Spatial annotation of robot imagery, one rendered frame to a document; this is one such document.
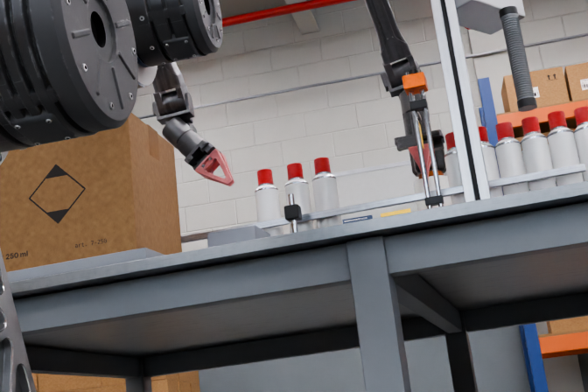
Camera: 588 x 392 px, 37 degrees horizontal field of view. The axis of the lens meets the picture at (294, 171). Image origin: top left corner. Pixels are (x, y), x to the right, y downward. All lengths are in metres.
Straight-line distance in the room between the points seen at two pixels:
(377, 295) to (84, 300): 0.51
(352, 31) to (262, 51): 0.71
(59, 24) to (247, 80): 6.10
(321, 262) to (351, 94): 5.20
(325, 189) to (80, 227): 0.54
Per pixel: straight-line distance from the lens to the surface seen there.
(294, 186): 1.88
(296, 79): 6.71
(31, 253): 1.64
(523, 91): 1.76
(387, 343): 1.37
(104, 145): 1.62
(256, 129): 6.65
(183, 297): 1.49
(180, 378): 5.27
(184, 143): 1.99
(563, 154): 1.81
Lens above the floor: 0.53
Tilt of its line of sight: 16 degrees up
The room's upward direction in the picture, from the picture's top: 7 degrees counter-clockwise
